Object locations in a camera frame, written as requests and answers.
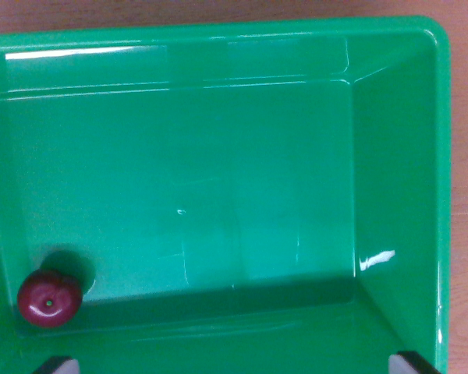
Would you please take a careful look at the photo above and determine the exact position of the green plastic bin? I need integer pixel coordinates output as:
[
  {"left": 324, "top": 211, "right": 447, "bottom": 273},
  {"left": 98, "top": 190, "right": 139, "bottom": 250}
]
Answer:
[{"left": 0, "top": 15, "right": 452, "bottom": 374}]

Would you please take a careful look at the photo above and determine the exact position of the dark red toy apple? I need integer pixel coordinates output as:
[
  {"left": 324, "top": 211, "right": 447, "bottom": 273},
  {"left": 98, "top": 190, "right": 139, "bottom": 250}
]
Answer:
[{"left": 16, "top": 269, "right": 83, "bottom": 328}]

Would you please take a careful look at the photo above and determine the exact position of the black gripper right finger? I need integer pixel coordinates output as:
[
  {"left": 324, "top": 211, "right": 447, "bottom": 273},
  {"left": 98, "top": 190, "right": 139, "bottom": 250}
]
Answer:
[{"left": 388, "top": 351, "right": 441, "bottom": 374}]

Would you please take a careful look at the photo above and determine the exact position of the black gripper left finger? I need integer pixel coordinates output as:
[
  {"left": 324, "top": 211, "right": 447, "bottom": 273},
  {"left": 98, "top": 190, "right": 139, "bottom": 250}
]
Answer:
[{"left": 32, "top": 355, "right": 80, "bottom": 374}]

